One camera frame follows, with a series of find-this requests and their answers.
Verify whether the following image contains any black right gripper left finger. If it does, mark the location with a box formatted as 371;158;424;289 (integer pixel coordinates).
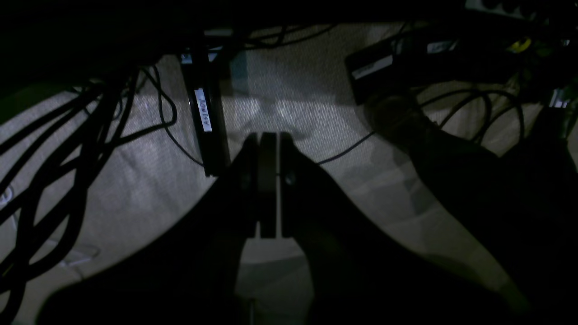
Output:
41;134;258;325

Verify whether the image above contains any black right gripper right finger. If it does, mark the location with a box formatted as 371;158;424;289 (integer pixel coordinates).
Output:
280;132;521;325

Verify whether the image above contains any black power adapter with label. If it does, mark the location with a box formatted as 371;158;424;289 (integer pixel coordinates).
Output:
180;50;231;177

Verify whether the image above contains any black power brick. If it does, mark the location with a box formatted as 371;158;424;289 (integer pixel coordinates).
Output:
345;36;459;105

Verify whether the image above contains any black cable bundle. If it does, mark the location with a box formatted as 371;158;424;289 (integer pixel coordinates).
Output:
0;65;177;323

